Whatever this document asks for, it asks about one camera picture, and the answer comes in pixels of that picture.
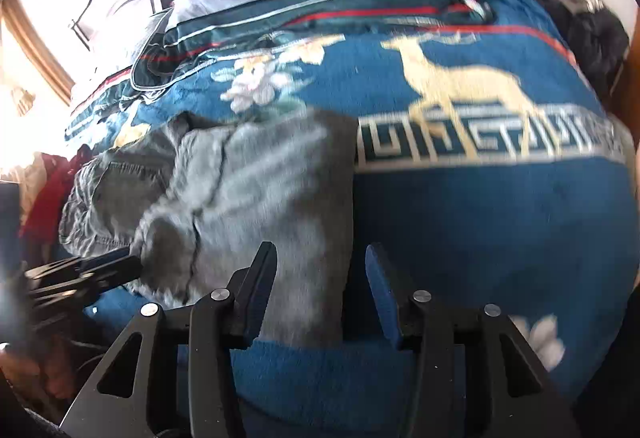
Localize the red cloth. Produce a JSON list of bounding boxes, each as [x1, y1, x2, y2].
[[20, 145, 93, 244]]

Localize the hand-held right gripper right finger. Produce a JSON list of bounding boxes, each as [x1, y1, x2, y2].
[[365, 243, 581, 438]]

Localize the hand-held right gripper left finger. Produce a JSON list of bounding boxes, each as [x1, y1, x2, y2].
[[62, 242, 278, 438]]

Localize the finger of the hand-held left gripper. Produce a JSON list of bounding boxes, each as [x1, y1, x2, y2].
[[25, 249, 143, 280], [27, 271, 143, 306]]

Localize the wooden window frame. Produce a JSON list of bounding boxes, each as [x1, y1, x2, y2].
[[0, 0, 76, 104]]

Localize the pile of dark clothes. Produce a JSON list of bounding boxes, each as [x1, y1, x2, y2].
[[500, 0, 631, 94]]

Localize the pale striped edge pillow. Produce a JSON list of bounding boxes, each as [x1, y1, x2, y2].
[[65, 8, 211, 129]]

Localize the blue deer print blanket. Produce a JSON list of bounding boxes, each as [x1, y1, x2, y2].
[[62, 0, 640, 438]]

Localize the grey denim pants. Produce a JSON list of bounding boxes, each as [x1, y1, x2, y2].
[[59, 108, 359, 350]]

